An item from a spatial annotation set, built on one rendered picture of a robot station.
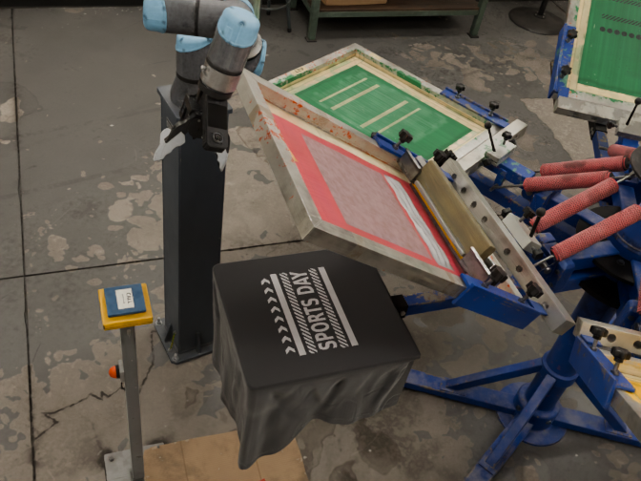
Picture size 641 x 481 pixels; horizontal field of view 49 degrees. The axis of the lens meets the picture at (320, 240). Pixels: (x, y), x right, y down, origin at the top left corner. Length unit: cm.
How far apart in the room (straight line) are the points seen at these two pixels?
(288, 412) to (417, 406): 115
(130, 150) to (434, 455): 232
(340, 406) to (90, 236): 188
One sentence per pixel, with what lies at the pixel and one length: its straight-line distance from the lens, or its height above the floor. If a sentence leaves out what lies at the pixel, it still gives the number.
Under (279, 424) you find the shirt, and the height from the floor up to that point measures 73.
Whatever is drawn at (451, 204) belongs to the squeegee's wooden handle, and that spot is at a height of 129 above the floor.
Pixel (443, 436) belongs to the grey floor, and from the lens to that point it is 299.
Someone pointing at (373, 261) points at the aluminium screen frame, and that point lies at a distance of 145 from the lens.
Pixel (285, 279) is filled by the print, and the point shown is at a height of 95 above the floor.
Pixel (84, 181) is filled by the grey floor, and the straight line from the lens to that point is 387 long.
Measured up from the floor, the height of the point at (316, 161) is 143.
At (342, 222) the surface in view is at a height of 144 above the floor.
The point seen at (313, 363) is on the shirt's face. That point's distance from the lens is 187.
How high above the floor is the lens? 244
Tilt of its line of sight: 43 degrees down
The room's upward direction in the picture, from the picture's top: 11 degrees clockwise
